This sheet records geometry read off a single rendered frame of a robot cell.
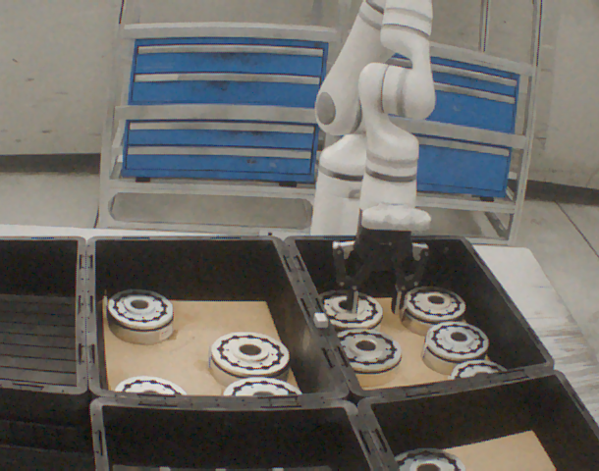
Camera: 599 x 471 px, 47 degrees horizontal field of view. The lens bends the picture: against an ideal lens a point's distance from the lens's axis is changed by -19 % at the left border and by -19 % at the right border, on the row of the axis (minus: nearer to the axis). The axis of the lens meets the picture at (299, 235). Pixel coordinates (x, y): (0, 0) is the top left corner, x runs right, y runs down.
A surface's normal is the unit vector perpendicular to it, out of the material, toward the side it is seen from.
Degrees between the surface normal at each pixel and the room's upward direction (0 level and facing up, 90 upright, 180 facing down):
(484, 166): 90
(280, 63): 90
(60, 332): 0
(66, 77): 90
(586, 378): 0
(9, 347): 0
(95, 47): 90
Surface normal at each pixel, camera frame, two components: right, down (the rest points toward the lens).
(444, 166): 0.11, 0.44
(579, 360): 0.11, -0.89
